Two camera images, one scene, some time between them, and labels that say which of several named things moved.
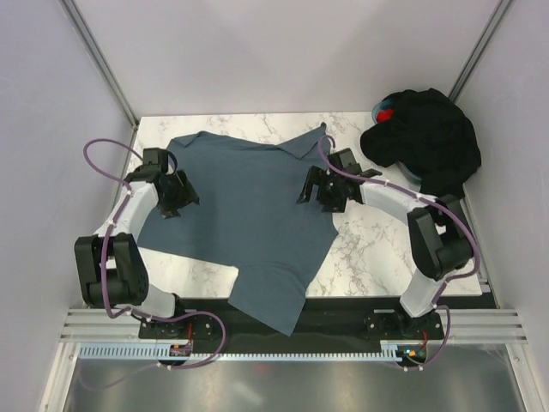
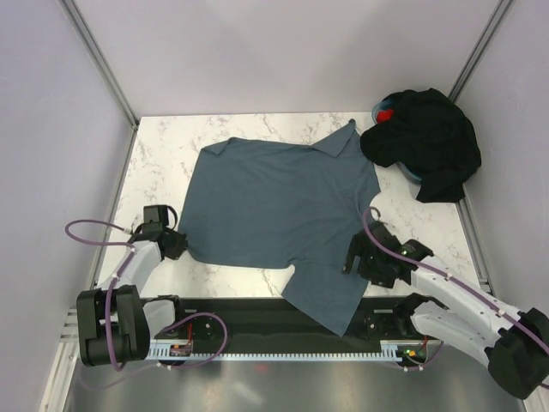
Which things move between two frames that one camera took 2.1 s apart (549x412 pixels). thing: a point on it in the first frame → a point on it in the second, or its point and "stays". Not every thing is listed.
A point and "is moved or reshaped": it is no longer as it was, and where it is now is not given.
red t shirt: (384, 116) stays
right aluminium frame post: (479, 48) stays
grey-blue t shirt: (249, 217) is moved or reshaped
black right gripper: (320, 177) → (357, 247)
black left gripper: (186, 196) → (181, 245)
